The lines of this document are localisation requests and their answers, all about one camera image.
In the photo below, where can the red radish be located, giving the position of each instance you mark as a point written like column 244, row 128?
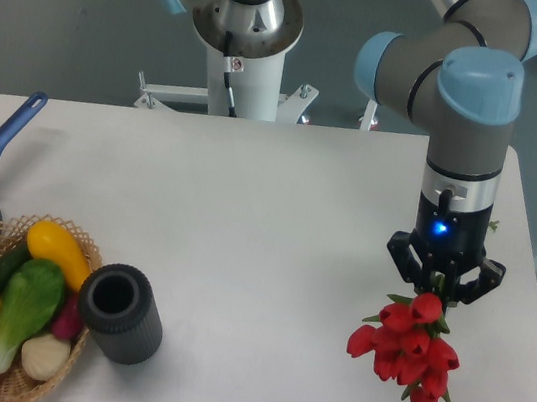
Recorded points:
column 68, row 323

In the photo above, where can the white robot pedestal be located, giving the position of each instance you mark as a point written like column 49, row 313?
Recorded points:
column 246, row 47

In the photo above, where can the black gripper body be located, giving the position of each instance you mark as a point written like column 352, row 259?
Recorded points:
column 459, row 237

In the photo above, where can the green bok choy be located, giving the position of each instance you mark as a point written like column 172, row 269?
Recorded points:
column 31, row 298

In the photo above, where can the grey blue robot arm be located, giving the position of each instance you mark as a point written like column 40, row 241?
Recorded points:
column 462, row 84

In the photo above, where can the red tulip bouquet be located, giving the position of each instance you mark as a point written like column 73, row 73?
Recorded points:
column 406, row 340

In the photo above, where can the dark grey ribbed vase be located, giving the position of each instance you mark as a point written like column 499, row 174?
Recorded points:
column 117, row 305

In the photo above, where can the yellow squash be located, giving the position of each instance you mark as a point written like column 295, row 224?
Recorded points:
column 49, row 241

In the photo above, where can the white garlic bulb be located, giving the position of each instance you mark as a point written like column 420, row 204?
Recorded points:
column 42, row 357

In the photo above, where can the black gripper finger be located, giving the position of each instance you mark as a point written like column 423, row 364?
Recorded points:
column 490, row 275
column 413, row 258

